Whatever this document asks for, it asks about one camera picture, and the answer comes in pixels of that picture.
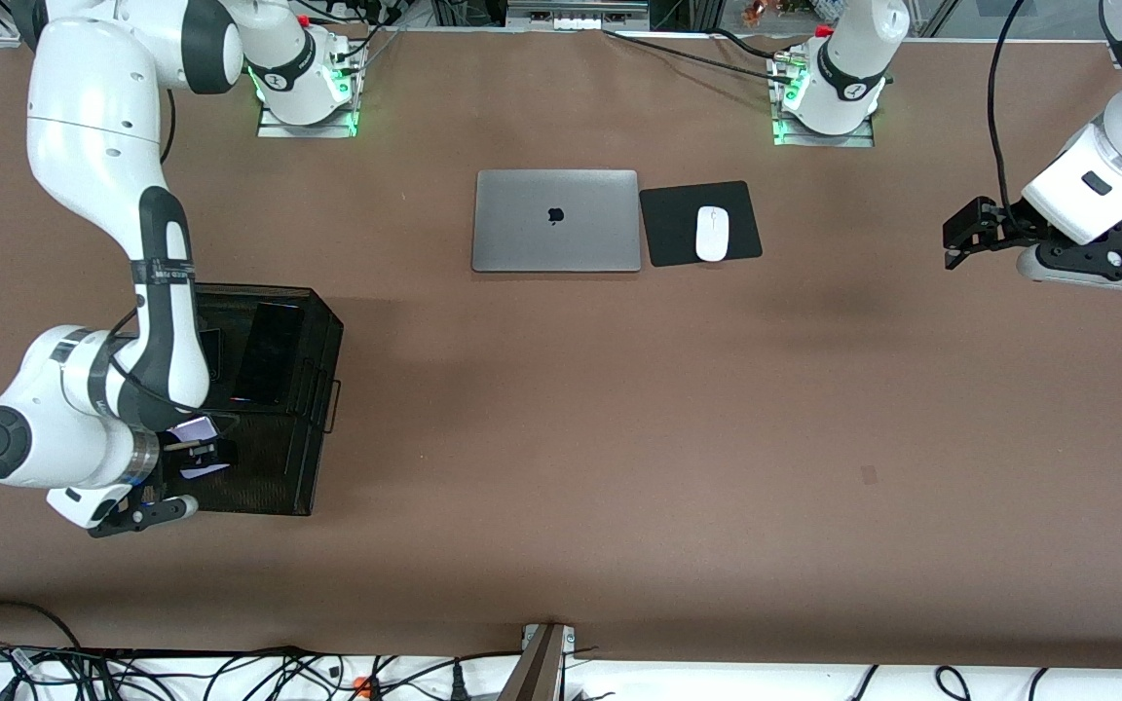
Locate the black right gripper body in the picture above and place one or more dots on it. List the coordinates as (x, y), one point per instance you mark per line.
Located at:
(174, 458)

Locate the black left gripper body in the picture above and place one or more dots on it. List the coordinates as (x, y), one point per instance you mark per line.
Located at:
(1006, 228)

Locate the dark flip phone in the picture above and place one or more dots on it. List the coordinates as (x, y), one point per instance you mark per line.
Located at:
(210, 355)

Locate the black slab smartphone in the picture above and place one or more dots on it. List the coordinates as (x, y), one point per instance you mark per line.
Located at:
(269, 350)

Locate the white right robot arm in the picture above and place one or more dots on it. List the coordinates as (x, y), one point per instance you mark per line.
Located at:
(93, 146)

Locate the black mesh two-tier organizer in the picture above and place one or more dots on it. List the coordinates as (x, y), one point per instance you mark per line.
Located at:
(269, 467)

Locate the white computer mouse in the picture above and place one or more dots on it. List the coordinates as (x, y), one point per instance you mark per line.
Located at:
(712, 234)

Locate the orange connector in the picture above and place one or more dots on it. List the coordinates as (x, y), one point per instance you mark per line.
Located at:
(361, 685)

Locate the black mouse pad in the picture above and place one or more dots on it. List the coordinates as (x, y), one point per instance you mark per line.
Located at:
(668, 224)

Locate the silver laptop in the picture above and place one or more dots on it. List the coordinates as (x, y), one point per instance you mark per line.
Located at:
(512, 224)

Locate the white power strip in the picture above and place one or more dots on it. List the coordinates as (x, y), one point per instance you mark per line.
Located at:
(576, 19)

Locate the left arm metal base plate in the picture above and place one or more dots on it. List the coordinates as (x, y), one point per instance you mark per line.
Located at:
(795, 139)

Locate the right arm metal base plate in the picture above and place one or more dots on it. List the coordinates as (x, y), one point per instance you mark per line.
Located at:
(274, 129)

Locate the aluminium camera post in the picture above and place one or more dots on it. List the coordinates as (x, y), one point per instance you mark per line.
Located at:
(537, 672)

